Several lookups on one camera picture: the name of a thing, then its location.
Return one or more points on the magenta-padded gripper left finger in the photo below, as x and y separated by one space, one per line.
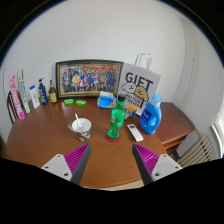
73 160

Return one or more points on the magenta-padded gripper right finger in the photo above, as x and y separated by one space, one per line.
150 160

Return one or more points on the green plastic drink bottle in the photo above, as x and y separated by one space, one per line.
117 121

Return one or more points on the camouflage-patterned mug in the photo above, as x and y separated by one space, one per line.
83 133

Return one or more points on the white remote control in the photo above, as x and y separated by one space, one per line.
135 132

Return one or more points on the white spoon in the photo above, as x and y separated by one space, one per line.
78 122

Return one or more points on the blue detergent bottle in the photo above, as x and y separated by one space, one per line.
150 116

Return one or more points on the dark wooden side cabinet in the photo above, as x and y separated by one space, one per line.
175 123

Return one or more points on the white radiator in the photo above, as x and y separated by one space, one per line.
198 151

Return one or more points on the colourful puzzle cube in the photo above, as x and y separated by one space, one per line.
132 111

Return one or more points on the small green box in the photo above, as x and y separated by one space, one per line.
68 101
80 102

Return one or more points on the amber bottle with black cap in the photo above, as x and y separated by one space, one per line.
52 96

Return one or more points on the blue tissue pack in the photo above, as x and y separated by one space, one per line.
106 100

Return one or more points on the dark blue pump bottle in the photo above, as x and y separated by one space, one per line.
42 95

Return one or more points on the white shampoo bottle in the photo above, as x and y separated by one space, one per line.
34 98

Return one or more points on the white paper gift bag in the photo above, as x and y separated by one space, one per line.
140 83

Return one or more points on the framed group photo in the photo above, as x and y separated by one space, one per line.
88 79

